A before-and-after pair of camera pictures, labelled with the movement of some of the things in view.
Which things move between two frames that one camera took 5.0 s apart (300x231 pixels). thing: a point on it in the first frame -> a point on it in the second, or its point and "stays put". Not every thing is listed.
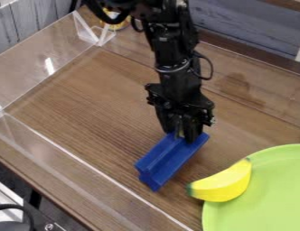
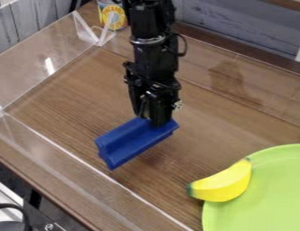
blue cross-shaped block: (164, 158) -> (125, 141)
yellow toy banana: (225, 185) stays put
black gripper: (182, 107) -> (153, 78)
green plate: (272, 204) stays put
